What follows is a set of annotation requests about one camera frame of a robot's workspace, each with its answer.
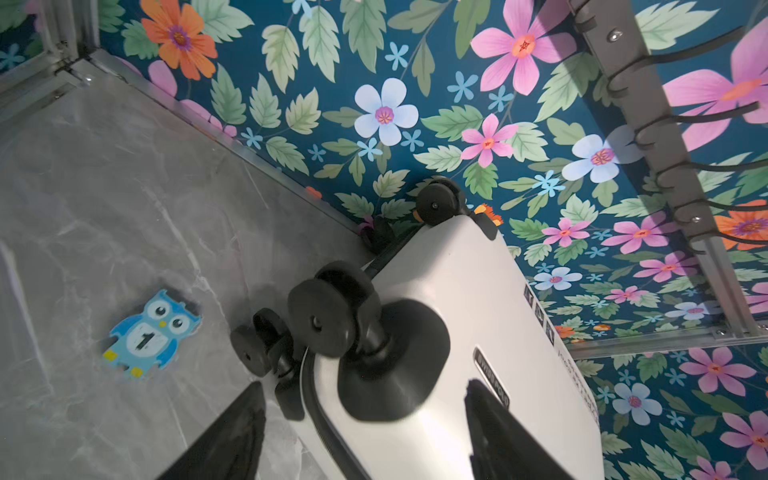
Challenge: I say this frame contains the small teal owl toy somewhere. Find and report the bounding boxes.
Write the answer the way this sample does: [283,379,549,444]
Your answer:
[102,289,202,379]

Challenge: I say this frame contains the black hook rack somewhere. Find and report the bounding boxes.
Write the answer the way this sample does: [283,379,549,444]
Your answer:
[566,0,768,337]

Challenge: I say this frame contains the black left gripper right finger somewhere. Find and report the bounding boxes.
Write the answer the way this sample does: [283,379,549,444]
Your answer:
[464,379,571,480]

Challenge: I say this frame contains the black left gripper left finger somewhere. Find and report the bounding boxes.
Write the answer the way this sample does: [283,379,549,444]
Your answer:
[159,381,266,480]

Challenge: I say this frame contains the white hard-shell suitcase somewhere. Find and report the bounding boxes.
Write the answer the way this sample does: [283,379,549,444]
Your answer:
[231,178,604,479]

